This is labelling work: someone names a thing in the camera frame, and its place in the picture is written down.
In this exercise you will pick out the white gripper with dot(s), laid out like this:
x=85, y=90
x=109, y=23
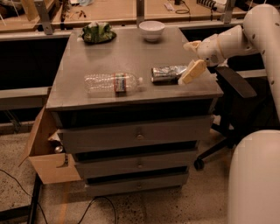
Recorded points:
x=209, y=52

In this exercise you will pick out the silver redbull can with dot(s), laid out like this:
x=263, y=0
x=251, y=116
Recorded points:
x=167, y=73

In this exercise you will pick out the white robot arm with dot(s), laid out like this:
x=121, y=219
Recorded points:
x=254, y=174

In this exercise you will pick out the white bowl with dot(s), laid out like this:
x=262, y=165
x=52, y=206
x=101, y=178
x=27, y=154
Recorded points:
x=151, y=30

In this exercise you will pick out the can inside cardboard box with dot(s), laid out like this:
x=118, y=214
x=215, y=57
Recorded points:
x=58, y=149

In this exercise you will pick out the black office chair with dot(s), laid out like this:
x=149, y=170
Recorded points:
x=246, y=106

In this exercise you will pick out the clear plastic water bottle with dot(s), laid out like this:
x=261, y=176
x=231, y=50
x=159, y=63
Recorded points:
x=111, y=83

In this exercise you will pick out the grey drawer cabinet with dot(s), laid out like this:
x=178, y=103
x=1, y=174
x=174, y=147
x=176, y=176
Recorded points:
x=73, y=107

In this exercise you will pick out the bottom grey drawer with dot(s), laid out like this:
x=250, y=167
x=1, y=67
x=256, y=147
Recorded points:
x=137, y=184

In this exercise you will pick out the grey drawer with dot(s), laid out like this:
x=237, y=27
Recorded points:
x=134, y=134
x=137, y=184
x=138, y=163

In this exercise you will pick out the middle grey drawer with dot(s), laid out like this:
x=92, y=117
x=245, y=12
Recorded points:
x=138, y=163

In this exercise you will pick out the top grey drawer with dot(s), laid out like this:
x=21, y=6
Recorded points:
x=134, y=134

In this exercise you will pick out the cardboard box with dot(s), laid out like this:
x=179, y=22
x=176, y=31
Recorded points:
x=51, y=167

